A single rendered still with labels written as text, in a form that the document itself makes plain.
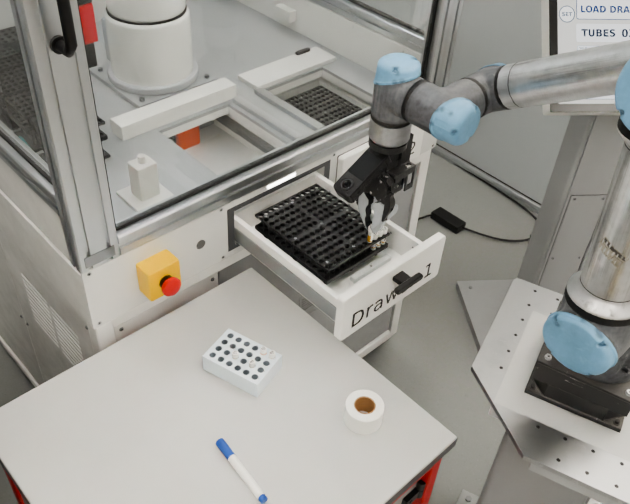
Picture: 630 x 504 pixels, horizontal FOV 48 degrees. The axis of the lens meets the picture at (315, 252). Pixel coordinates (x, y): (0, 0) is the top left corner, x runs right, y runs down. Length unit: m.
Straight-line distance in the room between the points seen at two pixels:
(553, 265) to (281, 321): 1.17
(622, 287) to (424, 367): 1.39
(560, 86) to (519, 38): 1.80
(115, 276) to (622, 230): 0.87
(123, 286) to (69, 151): 0.33
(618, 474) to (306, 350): 0.60
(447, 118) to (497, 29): 1.88
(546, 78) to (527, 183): 1.98
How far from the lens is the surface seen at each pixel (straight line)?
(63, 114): 1.16
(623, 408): 1.40
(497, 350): 1.49
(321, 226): 1.48
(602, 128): 2.12
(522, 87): 1.23
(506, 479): 1.63
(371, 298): 1.35
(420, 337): 2.51
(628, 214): 1.05
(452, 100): 1.18
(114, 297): 1.41
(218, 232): 1.48
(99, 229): 1.30
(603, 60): 1.16
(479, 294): 2.67
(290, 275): 1.41
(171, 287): 1.37
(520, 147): 3.12
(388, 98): 1.23
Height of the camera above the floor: 1.83
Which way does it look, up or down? 41 degrees down
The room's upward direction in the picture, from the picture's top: 4 degrees clockwise
